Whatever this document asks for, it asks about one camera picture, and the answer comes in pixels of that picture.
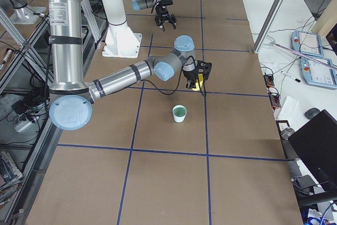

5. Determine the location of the white paper sheet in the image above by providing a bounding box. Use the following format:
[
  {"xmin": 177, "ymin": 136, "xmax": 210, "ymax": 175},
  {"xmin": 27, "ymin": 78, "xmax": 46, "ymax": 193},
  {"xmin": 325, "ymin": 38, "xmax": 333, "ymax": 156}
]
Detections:
[{"xmin": 276, "ymin": 96, "xmax": 299, "ymax": 120}]

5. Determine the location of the teach pendant lower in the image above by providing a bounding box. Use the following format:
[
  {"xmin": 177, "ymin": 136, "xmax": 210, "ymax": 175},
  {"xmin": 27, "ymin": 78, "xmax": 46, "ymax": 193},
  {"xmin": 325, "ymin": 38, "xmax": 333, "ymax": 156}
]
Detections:
[{"xmin": 300, "ymin": 57, "xmax": 336, "ymax": 90}]

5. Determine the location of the teach pendant upper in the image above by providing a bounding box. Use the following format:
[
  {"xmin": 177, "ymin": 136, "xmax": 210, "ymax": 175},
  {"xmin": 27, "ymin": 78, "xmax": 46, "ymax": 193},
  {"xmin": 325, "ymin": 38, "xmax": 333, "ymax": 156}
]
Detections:
[{"xmin": 291, "ymin": 30, "xmax": 324, "ymax": 57}]

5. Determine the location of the light green cup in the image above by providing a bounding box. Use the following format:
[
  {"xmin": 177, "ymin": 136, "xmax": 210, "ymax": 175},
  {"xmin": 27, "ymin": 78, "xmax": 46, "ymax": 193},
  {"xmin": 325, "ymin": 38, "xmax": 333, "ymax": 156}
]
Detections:
[{"xmin": 172, "ymin": 105, "xmax": 187, "ymax": 123}]

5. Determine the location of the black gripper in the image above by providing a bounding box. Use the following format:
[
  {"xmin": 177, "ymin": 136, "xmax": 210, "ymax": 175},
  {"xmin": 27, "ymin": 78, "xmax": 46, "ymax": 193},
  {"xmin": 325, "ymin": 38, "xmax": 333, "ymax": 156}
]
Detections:
[
  {"xmin": 183, "ymin": 60, "xmax": 212, "ymax": 89},
  {"xmin": 155, "ymin": 4, "xmax": 177, "ymax": 32}
]

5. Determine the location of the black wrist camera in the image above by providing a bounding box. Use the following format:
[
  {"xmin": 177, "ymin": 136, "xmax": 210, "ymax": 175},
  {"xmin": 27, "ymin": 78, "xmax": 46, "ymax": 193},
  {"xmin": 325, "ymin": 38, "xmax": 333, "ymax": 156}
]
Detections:
[{"xmin": 161, "ymin": 0, "xmax": 173, "ymax": 6}]

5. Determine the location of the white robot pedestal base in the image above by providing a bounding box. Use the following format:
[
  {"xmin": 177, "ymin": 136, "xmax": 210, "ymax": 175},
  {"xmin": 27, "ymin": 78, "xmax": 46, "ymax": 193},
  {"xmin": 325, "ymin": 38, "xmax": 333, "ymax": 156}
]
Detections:
[{"xmin": 102, "ymin": 0, "xmax": 142, "ymax": 58}]

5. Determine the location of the black computer mouse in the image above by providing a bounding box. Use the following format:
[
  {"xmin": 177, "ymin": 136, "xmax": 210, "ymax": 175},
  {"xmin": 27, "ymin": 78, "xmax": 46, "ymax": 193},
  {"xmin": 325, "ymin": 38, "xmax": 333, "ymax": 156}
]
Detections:
[{"xmin": 304, "ymin": 107, "xmax": 320, "ymax": 120}]

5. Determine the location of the black laptop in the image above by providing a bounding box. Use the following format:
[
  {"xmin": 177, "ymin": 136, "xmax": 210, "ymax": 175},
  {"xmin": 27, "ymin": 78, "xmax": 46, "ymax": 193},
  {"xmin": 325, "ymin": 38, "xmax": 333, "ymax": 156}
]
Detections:
[{"xmin": 289, "ymin": 110, "xmax": 336, "ymax": 191}]

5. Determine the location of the black marker pen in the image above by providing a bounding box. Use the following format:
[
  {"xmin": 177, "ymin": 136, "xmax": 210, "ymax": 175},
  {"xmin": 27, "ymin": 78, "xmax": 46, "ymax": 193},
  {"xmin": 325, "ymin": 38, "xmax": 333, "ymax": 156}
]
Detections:
[{"xmin": 281, "ymin": 71, "xmax": 301, "ymax": 83}]

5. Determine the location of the white power strip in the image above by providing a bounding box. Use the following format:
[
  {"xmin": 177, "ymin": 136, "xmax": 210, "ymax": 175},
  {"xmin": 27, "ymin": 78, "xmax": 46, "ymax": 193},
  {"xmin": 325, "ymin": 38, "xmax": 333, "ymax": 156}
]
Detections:
[{"xmin": 14, "ymin": 116, "xmax": 38, "ymax": 132}]

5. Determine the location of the teach pendant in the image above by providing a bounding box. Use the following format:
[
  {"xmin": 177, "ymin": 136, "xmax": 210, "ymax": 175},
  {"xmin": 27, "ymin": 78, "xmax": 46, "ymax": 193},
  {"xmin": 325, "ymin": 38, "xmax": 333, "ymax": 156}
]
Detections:
[
  {"xmin": 291, "ymin": 30, "xmax": 324, "ymax": 57},
  {"xmin": 300, "ymin": 57, "xmax": 336, "ymax": 90}
]

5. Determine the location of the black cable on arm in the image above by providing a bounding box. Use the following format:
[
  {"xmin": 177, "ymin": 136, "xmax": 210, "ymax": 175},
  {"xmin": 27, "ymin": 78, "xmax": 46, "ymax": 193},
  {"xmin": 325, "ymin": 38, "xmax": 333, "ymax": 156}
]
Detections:
[{"xmin": 142, "ymin": 55, "xmax": 206, "ymax": 98}]

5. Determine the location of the yellow cup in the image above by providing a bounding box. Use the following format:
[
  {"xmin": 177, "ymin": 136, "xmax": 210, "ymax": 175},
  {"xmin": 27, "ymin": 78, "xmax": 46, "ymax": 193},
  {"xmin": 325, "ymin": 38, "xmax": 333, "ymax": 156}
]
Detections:
[{"xmin": 192, "ymin": 74, "xmax": 204, "ymax": 92}]

